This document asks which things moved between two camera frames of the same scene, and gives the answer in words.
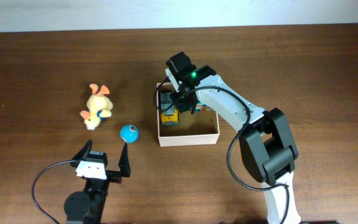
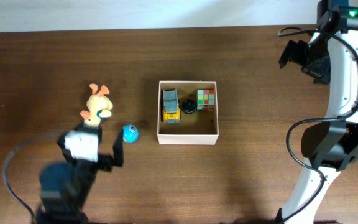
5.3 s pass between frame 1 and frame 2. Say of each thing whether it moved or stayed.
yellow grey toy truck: stayed
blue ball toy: stayed
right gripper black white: moved
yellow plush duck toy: stayed
